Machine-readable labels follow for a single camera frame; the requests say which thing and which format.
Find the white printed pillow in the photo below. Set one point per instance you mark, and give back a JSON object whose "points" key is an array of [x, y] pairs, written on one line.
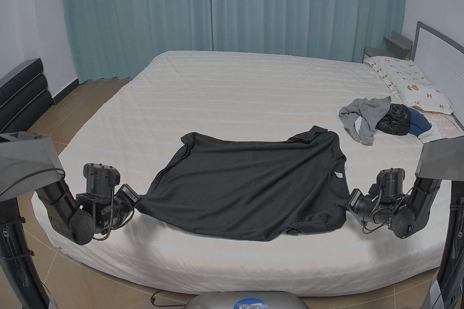
{"points": [[409, 83]]}

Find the grey bedside table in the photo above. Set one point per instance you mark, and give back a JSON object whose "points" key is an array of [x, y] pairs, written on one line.
{"points": [[395, 43]]}

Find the black chest of drawers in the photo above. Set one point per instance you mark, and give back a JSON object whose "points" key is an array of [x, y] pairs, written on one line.
{"points": [[21, 90]]}

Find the dark blue garment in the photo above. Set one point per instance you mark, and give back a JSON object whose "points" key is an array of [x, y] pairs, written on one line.
{"points": [[418, 121]]}

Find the bed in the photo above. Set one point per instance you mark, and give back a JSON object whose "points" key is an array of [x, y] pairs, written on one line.
{"points": [[235, 90]]}

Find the black T-shirt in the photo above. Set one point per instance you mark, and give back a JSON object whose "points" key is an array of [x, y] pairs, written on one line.
{"points": [[246, 188]]}

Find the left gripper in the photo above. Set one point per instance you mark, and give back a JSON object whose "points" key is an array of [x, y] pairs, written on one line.
{"points": [[121, 211]]}

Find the shiny black garment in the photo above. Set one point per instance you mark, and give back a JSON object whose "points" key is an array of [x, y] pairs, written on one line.
{"points": [[395, 119]]}

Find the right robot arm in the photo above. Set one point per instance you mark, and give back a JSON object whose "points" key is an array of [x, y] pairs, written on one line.
{"points": [[417, 206]]}

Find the white garment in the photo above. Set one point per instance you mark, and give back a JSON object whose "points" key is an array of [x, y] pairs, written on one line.
{"points": [[431, 135]]}

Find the grey garment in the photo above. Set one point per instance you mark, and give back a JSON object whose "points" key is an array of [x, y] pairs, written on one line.
{"points": [[366, 112]]}

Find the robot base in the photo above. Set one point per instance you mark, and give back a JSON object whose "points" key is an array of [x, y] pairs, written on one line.
{"points": [[246, 300]]}

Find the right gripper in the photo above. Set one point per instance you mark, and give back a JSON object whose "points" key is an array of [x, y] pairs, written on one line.
{"points": [[362, 208]]}

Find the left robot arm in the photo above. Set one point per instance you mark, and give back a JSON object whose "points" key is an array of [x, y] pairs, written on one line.
{"points": [[61, 206]]}

